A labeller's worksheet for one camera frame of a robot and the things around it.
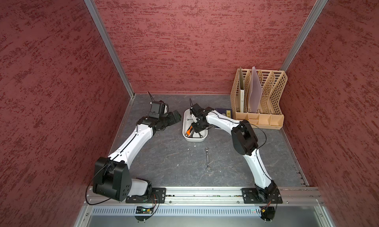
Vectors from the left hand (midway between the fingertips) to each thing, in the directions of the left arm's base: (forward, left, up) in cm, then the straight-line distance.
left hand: (174, 121), depth 84 cm
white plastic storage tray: (+11, -7, -15) cm, 20 cm away
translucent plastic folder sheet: (+24, -53, +3) cm, 58 cm away
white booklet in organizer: (+13, -41, +4) cm, 44 cm away
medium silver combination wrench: (-22, -20, -16) cm, 34 cm away
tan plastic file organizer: (+13, -65, -10) cm, 67 cm away
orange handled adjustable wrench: (+1, -7, -16) cm, 17 cm away
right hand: (+3, -15, -16) cm, 22 cm away
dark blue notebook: (+19, -37, -16) cm, 45 cm away
